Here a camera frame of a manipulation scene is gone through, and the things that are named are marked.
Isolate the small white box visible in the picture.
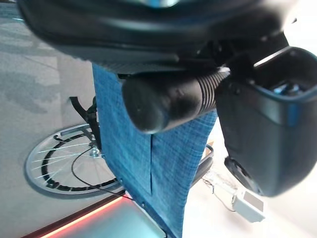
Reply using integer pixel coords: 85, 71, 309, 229
232, 189, 266, 223

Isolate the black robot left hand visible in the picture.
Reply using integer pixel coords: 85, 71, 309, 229
17, 0, 317, 197

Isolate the thin black cable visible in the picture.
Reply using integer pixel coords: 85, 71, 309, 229
202, 178, 237, 213

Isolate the grey platform with red edge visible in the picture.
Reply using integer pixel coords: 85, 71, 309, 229
21, 194, 167, 238

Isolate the black ribbed wheelchair push grip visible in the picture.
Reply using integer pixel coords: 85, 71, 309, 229
122, 68, 231, 135

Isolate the spoked silver wheelchair wheel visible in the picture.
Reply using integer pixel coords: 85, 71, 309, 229
24, 124, 125, 198

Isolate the blue woven wheelchair backrest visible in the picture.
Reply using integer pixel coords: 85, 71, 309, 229
92, 61, 219, 238

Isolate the wheelchair with blue fabric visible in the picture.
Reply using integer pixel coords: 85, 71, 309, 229
24, 60, 231, 238

